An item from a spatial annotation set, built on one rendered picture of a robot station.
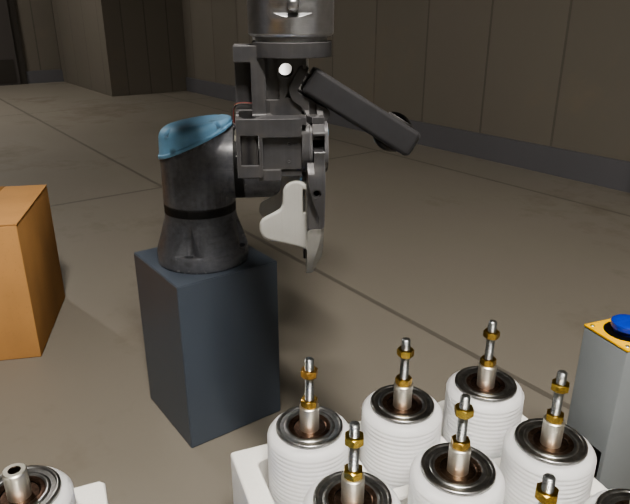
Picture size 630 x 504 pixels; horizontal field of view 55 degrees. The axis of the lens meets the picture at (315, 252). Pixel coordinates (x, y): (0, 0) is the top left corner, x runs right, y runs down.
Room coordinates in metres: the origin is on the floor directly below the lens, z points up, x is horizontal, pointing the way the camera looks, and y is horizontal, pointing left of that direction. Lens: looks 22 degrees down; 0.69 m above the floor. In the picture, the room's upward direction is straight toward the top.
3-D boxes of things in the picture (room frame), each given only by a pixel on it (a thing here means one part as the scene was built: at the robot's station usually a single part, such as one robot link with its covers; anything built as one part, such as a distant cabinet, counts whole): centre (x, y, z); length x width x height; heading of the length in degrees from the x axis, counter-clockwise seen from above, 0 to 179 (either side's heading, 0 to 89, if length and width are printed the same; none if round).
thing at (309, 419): (0.57, 0.01, 0.26); 0.02 x 0.02 x 0.03
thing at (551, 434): (0.54, -0.26, 0.26); 0.02 x 0.02 x 0.03
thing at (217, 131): (0.96, 0.18, 0.47); 0.13 x 0.12 x 0.14; 95
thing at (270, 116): (0.57, 0.03, 0.60); 0.09 x 0.08 x 0.12; 95
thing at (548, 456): (0.54, -0.26, 0.25); 0.08 x 0.08 x 0.01
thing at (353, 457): (0.46, -0.04, 0.30); 0.01 x 0.01 x 0.08
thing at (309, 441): (0.57, 0.01, 0.25); 0.08 x 0.08 x 0.01
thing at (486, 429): (0.65, -0.21, 0.16); 0.10 x 0.10 x 0.18
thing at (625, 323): (0.67, -0.39, 0.32); 0.04 x 0.04 x 0.02
